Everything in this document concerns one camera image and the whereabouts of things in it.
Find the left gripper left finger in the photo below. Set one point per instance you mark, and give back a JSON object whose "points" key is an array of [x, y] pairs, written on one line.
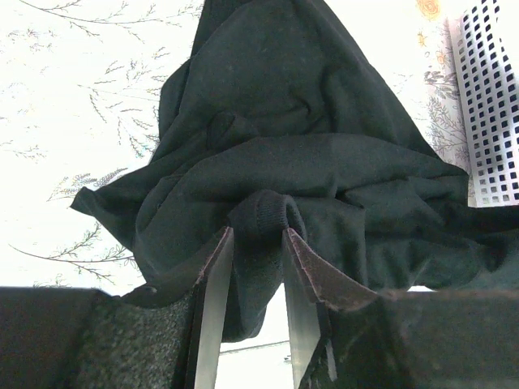
{"points": [[164, 334]]}

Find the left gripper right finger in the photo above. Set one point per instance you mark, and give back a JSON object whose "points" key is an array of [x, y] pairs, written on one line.
{"points": [[344, 335]]}

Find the black t shirt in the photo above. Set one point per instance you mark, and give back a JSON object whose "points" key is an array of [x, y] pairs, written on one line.
{"points": [[277, 121]]}

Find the floral table mat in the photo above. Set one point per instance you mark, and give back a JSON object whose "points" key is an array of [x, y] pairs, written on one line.
{"points": [[80, 84]]}

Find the white laundry basket front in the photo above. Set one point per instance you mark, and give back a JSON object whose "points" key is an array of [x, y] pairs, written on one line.
{"points": [[484, 36]]}

